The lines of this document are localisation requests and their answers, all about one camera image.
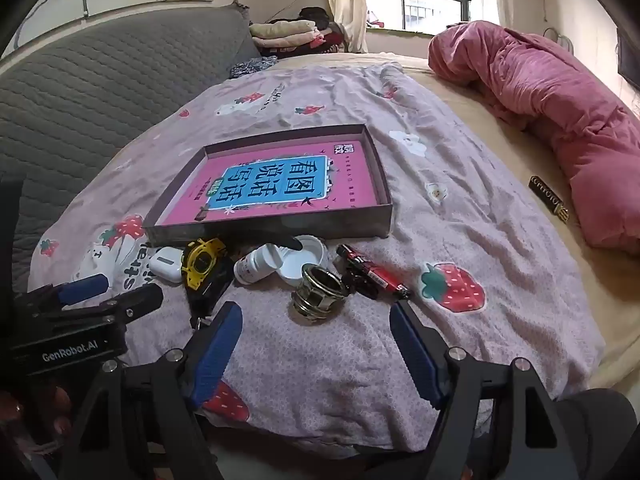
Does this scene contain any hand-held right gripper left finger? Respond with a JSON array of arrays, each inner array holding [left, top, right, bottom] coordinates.
[[60, 301, 244, 480]]

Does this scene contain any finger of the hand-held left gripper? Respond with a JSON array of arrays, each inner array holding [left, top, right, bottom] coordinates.
[[15, 273, 110, 316], [30, 285, 164, 333]]

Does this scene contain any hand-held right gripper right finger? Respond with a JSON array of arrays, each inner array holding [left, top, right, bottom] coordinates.
[[389, 300, 601, 480]]

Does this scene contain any white earbuds case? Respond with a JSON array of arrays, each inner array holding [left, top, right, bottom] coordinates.
[[148, 246, 185, 286]]

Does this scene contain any yellow and black wristwatch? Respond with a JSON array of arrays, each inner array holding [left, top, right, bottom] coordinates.
[[180, 232, 304, 328]]

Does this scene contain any red black lipstick tube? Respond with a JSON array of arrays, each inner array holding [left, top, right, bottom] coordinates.
[[336, 244, 413, 300]]

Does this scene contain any white pill bottle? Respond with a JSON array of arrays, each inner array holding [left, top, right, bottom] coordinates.
[[234, 243, 286, 286]]

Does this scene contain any brass metal ring fitting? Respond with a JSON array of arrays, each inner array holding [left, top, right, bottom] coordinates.
[[291, 265, 349, 322]]

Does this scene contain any white plastic jar lid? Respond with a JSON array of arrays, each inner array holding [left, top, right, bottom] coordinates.
[[274, 236, 331, 291]]

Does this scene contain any grey cardboard box tray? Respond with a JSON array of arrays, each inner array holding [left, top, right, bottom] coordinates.
[[142, 124, 393, 248]]

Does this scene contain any person's left hand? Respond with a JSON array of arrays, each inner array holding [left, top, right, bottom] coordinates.
[[0, 385, 74, 461]]

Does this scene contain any small black clip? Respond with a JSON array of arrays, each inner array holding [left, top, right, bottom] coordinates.
[[342, 270, 381, 302]]

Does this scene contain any pink and blue book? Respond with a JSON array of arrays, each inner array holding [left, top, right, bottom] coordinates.
[[160, 140, 381, 226]]

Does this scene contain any person's dark trouser leg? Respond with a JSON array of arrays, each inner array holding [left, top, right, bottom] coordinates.
[[550, 389, 640, 480]]

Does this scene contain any grey quilted headboard cover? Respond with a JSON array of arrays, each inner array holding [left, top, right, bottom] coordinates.
[[0, 5, 263, 281]]

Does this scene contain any dark box with gold print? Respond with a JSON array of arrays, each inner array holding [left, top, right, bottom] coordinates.
[[528, 175, 571, 223]]

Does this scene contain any dark patterned cloth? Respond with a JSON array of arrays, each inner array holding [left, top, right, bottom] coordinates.
[[230, 56, 278, 80]]

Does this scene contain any beige bed sheet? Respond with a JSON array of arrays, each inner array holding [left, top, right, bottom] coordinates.
[[270, 50, 640, 391]]

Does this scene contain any rolled pink quilt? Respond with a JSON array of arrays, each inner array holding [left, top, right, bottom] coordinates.
[[427, 20, 640, 256]]

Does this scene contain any stack of folded clothes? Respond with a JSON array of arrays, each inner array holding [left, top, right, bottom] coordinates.
[[248, 6, 351, 58]]

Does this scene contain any cream curtain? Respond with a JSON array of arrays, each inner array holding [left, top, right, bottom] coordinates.
[[320, 0, 371, 53]]

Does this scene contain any black television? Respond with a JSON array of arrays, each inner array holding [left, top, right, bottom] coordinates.
[[617, 25, 640, 92]]

